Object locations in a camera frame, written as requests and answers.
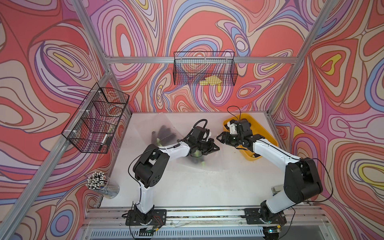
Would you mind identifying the clear zip-top bag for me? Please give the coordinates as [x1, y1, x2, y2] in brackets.
[175, 149, 233, 173]
[132, 113, 182, 147]

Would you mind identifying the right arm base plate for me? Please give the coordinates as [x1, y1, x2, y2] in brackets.
[241, 208, 287, 226]

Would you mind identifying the clear cup of sticks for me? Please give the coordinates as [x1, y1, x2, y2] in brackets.
[86, 172, 120, 199]

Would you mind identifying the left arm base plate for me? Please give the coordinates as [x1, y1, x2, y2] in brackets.
[125, 209, 167, 227]

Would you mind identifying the back black wire basket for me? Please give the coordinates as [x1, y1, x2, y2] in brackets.
[173, 50, 238, 86]

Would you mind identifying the yellow plastic tray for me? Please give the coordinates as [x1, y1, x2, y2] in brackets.
[239, 113, 279, 162]

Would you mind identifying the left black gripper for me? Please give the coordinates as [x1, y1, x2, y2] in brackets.
[195, 138, 221, 156]

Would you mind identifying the black wire basket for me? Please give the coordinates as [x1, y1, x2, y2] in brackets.
[62, 83, 130, 154]
[173, 50, 238, 86]

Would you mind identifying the left black wire basket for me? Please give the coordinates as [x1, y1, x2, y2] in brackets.
[62, 83, 130, 154]

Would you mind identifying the dark purple eggplant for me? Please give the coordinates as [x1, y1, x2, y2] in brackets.
[151, 131, 159, 147]

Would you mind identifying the yellow item in basket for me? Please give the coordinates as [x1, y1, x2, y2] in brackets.
[199, 75, 223, 86]

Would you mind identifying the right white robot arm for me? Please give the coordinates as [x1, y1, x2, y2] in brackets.
[217, 119, 323, 223]

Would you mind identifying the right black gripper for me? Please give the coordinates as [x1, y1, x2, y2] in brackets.
[216, 131, 243, 146]

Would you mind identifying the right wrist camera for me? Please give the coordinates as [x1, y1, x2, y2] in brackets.
[227, 120, 238, 135]

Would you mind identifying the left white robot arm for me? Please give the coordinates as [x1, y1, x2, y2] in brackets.
[133, 126, 220, 215]

